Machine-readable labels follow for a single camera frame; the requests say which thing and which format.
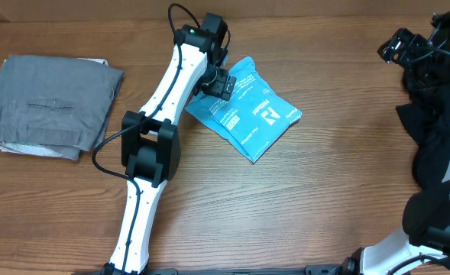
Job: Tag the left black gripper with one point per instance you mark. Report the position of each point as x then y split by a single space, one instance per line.
218 86

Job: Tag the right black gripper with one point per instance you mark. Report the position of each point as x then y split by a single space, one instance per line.
410 42

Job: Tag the light blue printed t-shirt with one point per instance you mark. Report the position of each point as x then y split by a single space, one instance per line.
253 118

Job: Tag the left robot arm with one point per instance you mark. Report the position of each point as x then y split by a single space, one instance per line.
150 142

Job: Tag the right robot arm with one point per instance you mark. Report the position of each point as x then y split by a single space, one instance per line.
424 236

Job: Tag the black polo shirt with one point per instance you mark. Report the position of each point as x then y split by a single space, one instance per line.
427 121

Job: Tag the folded grey trousers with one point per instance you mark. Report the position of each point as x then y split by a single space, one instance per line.
55 106

